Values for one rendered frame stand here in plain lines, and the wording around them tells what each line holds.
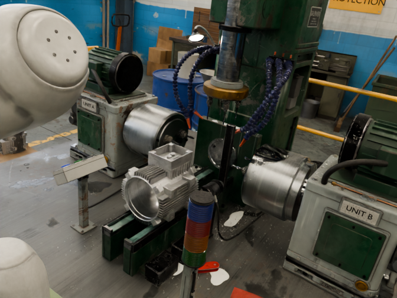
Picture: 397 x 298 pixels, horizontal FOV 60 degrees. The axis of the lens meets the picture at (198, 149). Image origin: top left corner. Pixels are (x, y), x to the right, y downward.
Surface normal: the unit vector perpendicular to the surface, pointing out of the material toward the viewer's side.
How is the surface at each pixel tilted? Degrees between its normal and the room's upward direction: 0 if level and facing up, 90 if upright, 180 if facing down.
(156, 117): 32
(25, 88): 105
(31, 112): 141
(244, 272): 0
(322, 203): 90
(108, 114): 90
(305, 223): 90
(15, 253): 5
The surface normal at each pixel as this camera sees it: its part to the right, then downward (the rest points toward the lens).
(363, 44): -0.54, 0.29
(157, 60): -0.73, 0.21
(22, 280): 0.80, -0.07
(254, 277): 0.11, -0.90
